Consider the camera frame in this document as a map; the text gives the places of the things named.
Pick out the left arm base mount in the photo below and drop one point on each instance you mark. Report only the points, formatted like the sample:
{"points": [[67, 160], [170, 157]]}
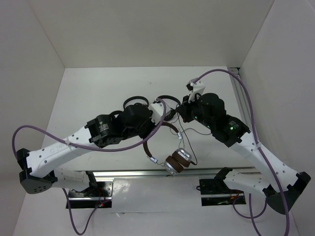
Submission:
{"points": [[99, 193]]}

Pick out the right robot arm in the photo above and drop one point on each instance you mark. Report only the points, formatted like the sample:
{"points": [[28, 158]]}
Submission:
{"points": [[280, 185]]}

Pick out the brown silver over-ear headphones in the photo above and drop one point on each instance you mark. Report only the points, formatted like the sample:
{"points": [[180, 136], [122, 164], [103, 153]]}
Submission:
{"points": [[174, 163]]}

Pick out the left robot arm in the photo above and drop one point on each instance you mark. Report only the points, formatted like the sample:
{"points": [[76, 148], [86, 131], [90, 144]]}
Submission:
{"points": [[41, 169]]}

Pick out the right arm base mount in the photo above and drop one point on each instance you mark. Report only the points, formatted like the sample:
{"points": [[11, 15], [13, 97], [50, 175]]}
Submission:
{"points": [[215, 194]]}

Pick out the black on-ear headphones left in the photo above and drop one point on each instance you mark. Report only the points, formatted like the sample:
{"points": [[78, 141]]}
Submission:
{"points": [[136, 100]]}

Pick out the aluminium front rail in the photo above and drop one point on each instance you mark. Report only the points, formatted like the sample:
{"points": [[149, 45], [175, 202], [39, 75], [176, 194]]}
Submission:
{"points": [[156, 173]]}

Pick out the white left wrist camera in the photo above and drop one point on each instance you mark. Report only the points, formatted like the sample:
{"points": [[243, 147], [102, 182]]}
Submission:
{"points": [[157, 109]]}

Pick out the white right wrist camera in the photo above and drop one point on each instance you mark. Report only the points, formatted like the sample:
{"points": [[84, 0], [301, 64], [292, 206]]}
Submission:
{"points": [[194, 86]]}

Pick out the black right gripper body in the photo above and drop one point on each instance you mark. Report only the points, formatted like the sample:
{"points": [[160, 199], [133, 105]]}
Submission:
{"points": [[191, 111]]}

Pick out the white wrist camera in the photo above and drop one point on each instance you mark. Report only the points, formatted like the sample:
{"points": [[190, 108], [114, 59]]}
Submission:
{"points": [[157, 109], [194, 86]]}

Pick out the black on-ear headphones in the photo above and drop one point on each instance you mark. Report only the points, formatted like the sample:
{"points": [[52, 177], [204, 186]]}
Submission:
{"points": [[136, 100], [171, 112]]}

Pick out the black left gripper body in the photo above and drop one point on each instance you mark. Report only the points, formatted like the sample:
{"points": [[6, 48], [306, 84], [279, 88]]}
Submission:
{"points": [[144, 130]]}

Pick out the black on-ear headphones right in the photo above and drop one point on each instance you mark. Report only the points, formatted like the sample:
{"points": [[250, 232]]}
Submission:
{"points": [[171, 112]]}

